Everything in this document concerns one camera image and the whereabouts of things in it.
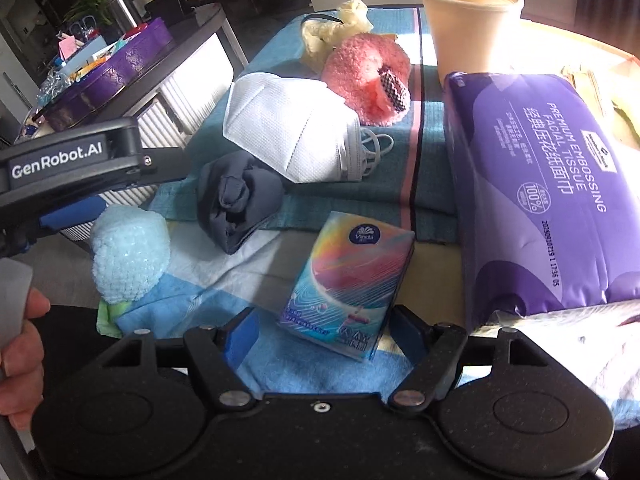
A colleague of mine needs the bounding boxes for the person's left hand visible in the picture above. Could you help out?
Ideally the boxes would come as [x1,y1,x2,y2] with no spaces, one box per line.
[0,292,52,431]

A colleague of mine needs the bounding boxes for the purple facial tissue pack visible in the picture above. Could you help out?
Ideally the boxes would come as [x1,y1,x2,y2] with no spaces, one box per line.
[442,71,640,332]

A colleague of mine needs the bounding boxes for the light blue fluffy sock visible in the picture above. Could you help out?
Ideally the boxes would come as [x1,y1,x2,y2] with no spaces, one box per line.
[90,203,172,306]

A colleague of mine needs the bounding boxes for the colourful pocket tissue pack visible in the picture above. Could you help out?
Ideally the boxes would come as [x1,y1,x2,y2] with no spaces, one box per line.
[276,211,417,364]

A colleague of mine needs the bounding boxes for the pale yellow gloves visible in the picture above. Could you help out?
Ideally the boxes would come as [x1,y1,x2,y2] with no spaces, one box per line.
[299,0,374,74]

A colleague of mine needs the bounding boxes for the white face mask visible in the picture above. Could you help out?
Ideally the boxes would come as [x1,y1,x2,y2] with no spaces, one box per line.
[222,72,396,184]

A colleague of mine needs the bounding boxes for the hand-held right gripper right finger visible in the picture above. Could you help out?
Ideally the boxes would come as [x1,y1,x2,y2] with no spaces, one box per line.
[387,305,551,411]

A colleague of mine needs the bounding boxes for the light blue printed cloth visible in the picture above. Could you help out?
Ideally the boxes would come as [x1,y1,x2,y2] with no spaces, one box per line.
[117,227,418,397]

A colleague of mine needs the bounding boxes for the dark round coffee table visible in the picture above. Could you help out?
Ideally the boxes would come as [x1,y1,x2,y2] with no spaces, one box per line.
[20,2,251,242]

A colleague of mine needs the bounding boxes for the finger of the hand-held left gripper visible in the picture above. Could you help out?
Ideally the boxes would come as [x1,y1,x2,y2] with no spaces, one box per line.
[0,227,45,262]
[39,148,189,234]

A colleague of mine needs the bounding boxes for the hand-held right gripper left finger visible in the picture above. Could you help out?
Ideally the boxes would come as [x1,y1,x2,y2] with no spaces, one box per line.
[95,306,261,411]

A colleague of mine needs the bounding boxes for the teal striped cloth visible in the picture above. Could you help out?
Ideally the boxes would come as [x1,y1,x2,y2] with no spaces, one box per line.
[150,5,459,247]

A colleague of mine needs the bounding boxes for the beige paper cup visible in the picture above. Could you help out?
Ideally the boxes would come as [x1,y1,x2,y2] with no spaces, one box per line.
[417,0,525,77]

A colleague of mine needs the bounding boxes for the dark navy sock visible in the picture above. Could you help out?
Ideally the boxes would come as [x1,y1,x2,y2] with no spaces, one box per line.
[196,152,287,256]

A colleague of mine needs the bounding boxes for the black hair tie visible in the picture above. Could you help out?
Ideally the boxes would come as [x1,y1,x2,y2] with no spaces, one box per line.
[300,13,347,27]

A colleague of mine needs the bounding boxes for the purple tin tray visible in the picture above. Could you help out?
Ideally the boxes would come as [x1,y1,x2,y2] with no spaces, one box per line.
[45,16,176,129]

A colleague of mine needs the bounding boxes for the cardboard box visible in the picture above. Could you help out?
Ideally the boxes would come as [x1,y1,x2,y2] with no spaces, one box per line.
[520,20,640,157]

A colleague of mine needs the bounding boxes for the light blue paper holder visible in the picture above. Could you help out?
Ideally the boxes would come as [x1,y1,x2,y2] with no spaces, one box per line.
[57,35,109,72]

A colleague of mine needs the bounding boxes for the green cloth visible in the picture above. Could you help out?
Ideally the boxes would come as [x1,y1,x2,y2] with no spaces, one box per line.
[96,300,132,339]

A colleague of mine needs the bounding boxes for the pink fluffy sock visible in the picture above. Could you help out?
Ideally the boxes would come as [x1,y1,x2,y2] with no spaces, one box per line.
[321,32,412,127]

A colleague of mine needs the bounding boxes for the steel tumbler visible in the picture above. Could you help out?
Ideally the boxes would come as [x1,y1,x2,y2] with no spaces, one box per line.
[107,0,139,32]

